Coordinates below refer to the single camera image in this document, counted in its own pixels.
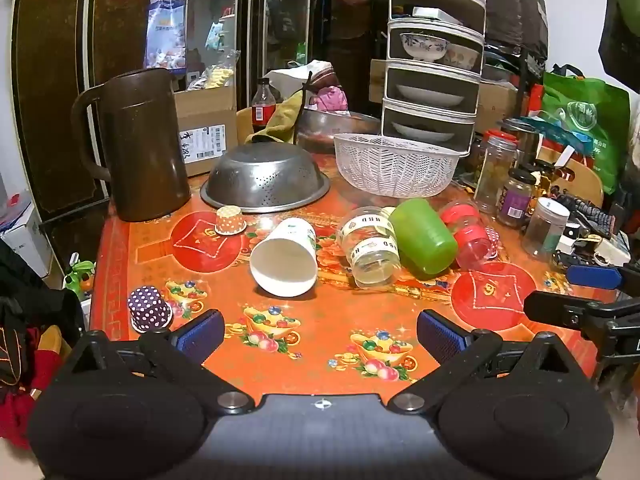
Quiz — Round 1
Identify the wooden chair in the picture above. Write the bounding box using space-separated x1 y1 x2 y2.
537 150 604 207

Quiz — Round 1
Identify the green shopping bag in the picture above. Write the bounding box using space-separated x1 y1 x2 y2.
542 64 632 196

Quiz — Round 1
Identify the tall clear jar red lid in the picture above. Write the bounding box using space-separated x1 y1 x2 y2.
474 135 518 216

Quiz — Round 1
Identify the pile of dark clothes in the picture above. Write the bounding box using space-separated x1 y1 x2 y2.
0 240 86 451

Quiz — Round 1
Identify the blue patterned bowl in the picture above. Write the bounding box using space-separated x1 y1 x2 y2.
400 33 449 61

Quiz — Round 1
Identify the green plastic cup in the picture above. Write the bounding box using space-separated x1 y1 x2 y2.
389 198 459 277

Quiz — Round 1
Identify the clear bag of yellow snacks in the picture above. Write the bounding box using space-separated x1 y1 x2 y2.
192 50 236 91

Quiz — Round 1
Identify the cola bottle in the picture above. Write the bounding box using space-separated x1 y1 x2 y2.
251 78 277 136

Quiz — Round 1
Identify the white plate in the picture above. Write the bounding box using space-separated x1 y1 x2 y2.
391 121 456 143
395 85 463 107

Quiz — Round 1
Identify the clear jar white lid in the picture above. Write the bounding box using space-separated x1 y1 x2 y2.
522 197 571 261

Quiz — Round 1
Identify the orange polka dot cup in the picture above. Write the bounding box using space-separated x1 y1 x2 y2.
214 205 248 237

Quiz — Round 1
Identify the cardboard box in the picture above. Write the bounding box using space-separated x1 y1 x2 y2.
172 85 238 178

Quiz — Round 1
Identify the brown plastic pitcher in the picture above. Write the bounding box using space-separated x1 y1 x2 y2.
71 67 192 223

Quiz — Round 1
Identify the small white box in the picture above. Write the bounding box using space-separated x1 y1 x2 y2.
412 6 463 26

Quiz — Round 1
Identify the steel colander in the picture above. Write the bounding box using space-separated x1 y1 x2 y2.
200 141 332 213

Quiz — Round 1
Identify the white paper cup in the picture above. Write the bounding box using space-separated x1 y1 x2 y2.
249 217 320 298

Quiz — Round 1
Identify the green toy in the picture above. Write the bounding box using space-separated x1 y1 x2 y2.
64 252 97 301

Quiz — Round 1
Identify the purple polka dot cup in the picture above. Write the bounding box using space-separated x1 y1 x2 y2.
127 285 174 333

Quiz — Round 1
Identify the white floral bowl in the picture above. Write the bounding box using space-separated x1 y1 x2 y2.
442 42 482 71

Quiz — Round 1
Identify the blue snack bag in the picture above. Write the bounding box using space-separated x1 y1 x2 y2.
144 0 190 73

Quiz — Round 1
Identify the white plastic basket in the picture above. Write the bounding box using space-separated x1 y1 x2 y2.
333 132 461 198

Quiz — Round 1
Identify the black storage bag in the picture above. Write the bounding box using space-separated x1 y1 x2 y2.
485 0 548 61

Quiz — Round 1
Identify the white storage box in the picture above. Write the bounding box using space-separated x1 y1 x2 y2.
0 192 53 278

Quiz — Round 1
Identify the red plastic cup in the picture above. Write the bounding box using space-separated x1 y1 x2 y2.
440 200 494 271

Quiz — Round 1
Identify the steel bowl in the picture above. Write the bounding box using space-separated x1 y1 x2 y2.
295 109 383 156

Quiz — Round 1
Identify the white charger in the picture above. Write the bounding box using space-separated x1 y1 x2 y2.
557 232 632 267

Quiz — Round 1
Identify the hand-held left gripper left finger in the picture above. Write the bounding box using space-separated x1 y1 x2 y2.
65 309 255 415

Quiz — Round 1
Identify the clear glass cup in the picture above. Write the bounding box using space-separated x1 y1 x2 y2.
336 206 402 290

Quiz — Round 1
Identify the hanging mesh dish rack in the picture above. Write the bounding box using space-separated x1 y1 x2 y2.
381 0 488 158

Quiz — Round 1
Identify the purple label jar black lid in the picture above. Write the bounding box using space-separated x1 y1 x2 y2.
497 167 537 228

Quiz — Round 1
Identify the dark green hanging bag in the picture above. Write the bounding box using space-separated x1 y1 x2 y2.
598 0 640 93

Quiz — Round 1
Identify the yellow green cloth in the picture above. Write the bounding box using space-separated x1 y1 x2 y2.
245 91 306 146

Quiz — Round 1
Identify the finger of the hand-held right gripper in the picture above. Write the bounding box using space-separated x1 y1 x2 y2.
523 290 608 332
566 263 640 292

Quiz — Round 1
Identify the red printed tablecloth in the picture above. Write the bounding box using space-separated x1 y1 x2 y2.
89 152 618 401

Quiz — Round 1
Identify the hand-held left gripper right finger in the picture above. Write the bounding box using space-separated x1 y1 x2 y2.
387 309 581 415

